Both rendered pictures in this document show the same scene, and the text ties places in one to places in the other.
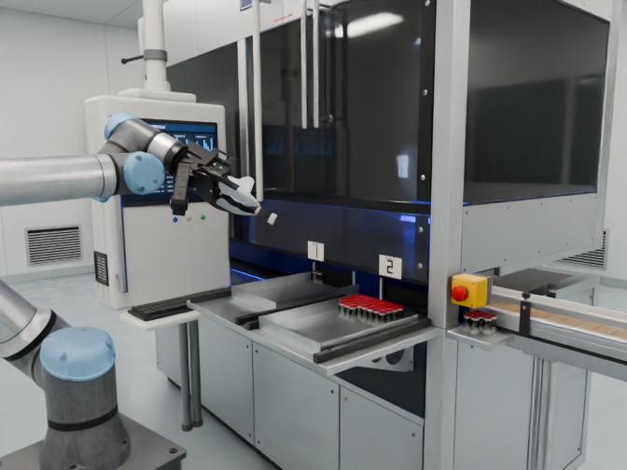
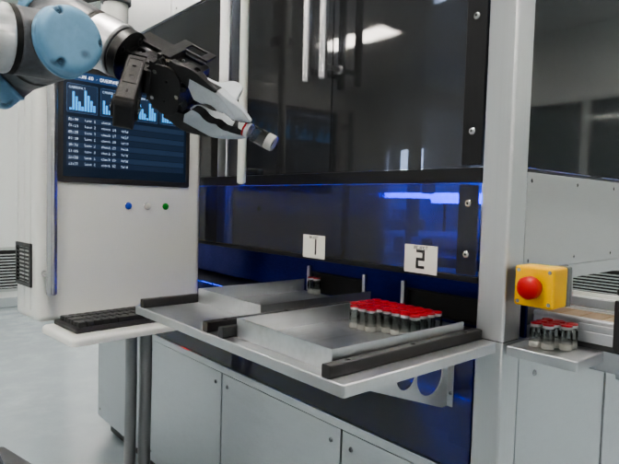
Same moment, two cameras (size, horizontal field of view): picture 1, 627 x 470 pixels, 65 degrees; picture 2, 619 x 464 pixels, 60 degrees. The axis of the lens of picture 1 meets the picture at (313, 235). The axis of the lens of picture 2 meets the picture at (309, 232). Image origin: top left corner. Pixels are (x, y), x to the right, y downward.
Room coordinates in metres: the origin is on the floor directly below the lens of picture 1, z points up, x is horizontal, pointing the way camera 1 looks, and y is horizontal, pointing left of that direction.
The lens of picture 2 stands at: (0.28, 0.05, 1.13)
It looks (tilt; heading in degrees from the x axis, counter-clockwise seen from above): 3 degrees down; 358
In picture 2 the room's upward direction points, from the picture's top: 2 degrees clockwise
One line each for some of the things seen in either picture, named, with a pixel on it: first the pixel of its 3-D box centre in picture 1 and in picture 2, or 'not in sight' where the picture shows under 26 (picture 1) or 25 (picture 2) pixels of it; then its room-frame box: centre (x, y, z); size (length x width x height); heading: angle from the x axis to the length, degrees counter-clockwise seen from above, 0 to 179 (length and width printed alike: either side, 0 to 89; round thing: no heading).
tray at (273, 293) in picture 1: (295, 290); (285, 296); (1.62, 0.06, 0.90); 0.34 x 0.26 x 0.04; 129
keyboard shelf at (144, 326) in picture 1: (185, 307); (134, 321); (1.78, 0.48, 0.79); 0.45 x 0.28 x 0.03; 134
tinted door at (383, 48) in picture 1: (374, 98); (402, 35); (1.48, -0.18, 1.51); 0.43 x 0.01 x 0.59; 39
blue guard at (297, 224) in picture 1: (241, 218); (215, 214); (2.06, 0.30, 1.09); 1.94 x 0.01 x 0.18; 39
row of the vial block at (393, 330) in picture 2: (361, 312); (382, 319); (1.34, -0.13, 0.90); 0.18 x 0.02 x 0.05; 38
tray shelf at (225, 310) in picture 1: (311, 313); (309, 323); (1.44, 0.01, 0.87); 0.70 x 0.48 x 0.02; 39
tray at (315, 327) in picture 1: (338, 322); (351, 329); (1.28, -0.07, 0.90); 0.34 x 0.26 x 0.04; 129
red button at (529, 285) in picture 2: (460, 293); (530, 287); (1.21, -0.37, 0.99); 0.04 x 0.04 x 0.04; 39
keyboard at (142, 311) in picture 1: (188, 302); (139, 314); (1.76, 0.46, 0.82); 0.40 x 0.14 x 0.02; 134
